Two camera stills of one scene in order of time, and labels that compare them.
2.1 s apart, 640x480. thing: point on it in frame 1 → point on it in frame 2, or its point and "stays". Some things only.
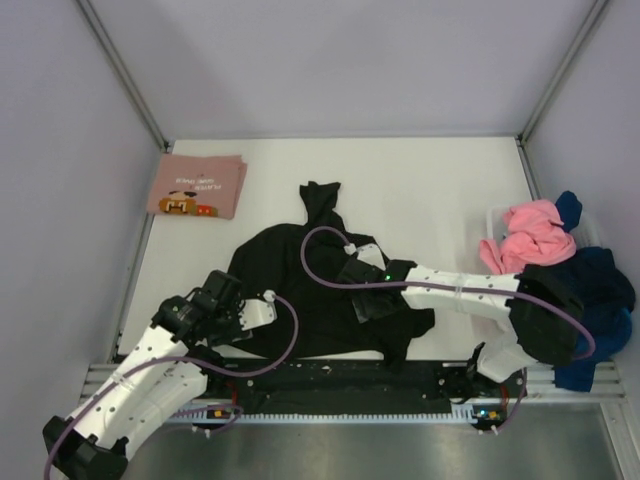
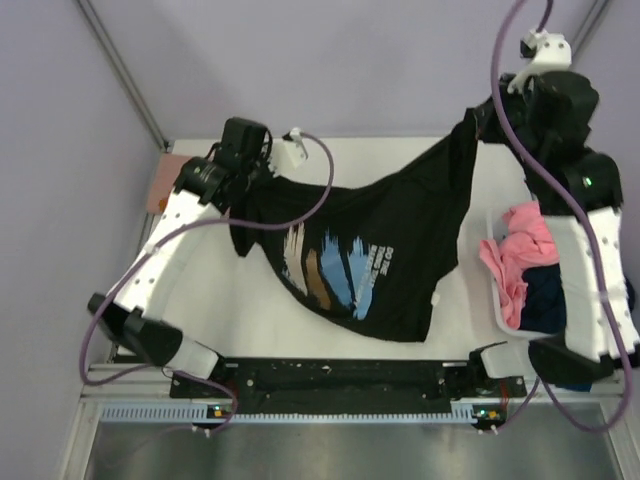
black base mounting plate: (274, 385) stays
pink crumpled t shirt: (532, 235) stays
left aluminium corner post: (124, 74) stays
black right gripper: (367, 310) → (485, 114)
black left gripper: (235, 332) → (264, 161)
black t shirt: (300, 263) → (380, 257)
